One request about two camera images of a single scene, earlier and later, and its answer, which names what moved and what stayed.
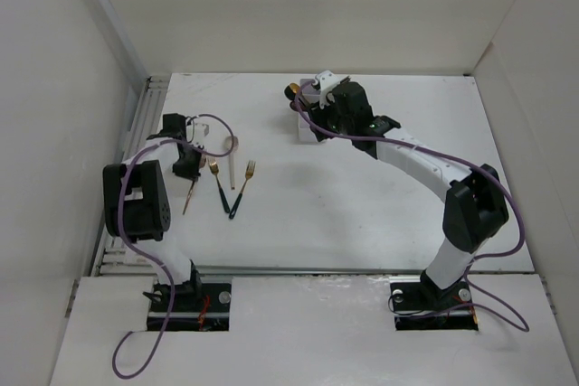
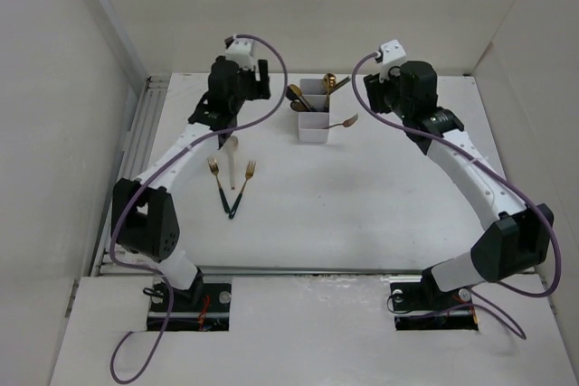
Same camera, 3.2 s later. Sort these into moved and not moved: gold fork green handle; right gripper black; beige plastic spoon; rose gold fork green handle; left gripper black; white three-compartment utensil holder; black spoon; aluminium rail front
Moved: right gripper black; left gripper black
Not moved: beige plastic spoon; aluminium rail front; rose gold fork green handle; gold fork green handle; white three-compartment utensil holder; black spoon
